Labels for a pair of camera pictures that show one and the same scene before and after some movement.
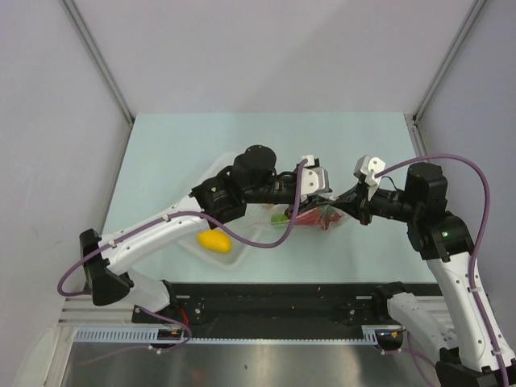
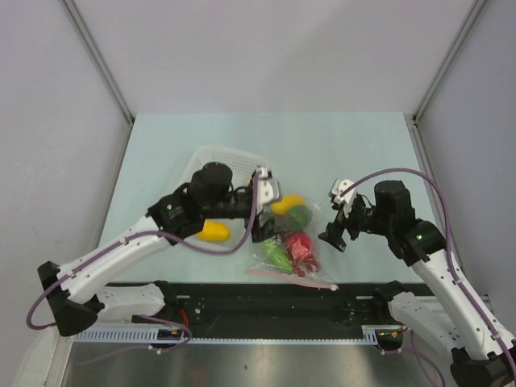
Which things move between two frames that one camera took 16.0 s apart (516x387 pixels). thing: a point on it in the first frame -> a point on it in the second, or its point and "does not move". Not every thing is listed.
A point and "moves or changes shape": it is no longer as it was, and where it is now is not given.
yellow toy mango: (215, 240) moves or changes shape
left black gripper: (313, 201) -> (268, 227)
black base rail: (280, 305) does not move
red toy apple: (319, 216) -> (304, 238)
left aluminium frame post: (102, 65) does not move
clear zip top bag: (311, 217) moves or changes shape
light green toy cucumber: (279, 218) -> (276, 255)
